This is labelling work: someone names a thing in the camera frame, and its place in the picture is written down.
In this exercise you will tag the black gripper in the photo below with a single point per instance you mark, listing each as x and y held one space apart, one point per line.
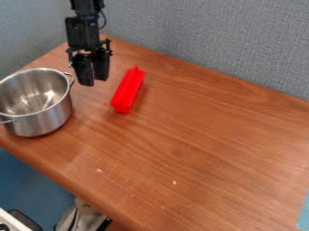
80 53

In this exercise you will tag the stainless steel pot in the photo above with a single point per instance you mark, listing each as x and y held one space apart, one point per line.
35 101

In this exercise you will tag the red star-shaped block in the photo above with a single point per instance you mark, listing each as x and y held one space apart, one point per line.
127 90

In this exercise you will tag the metal table leg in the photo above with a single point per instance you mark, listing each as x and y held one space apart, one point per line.
82 218

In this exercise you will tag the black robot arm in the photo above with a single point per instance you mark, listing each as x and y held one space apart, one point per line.
83 25

